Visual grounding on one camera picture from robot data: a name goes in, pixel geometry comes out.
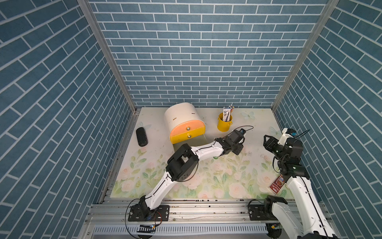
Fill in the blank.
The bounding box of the orange top drawer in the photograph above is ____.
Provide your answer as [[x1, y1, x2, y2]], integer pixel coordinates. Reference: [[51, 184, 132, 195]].
[[170, 119, 206, 136]]

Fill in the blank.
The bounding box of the yellow drawer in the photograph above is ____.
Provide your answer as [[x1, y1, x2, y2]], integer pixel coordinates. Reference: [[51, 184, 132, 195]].
[[170, 130, 202, 144]]

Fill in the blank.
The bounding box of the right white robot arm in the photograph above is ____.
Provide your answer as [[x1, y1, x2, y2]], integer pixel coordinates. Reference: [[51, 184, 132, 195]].
[[263, 134, 338, 239]]

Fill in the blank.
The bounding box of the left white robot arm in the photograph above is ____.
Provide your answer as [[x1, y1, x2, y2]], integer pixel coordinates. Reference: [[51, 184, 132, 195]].
[[138, 128, 247, 213]]

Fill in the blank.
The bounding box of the white round drawer cabinet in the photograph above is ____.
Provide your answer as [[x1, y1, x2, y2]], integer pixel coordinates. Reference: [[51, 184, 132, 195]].
[[164, 103, 202, 133]]

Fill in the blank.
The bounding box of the yellow metal bucket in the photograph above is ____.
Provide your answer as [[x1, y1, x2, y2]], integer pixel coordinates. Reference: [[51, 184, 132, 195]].
[[217, 113, 232, 132]]

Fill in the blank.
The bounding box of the blue white pencil box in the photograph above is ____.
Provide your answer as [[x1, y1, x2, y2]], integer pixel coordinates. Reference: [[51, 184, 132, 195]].
[[222, 107, 231, 122]]

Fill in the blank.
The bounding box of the red card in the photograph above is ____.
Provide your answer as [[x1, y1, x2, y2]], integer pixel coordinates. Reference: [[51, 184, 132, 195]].
[[269, 175, 285, 194]]

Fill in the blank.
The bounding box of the black oval case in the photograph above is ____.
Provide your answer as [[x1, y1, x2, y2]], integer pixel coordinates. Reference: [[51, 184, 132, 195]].
[[136, 127, 148, 147]]

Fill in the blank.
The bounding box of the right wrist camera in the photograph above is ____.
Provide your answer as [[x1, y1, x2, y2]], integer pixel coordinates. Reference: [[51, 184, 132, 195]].
[[278, 128, 297, 146]]

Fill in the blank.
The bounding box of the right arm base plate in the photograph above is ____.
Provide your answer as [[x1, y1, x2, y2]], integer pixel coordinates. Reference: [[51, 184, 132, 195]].
[[248, 204, 277, 221]]

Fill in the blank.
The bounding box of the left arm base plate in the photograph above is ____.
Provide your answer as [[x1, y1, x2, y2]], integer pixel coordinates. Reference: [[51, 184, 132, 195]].
[[127, 204, 170, 222]]

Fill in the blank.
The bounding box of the aluminium mounting rail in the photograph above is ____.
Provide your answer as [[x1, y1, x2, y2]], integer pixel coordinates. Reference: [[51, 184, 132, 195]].
[[85, 199, 266, 225]]

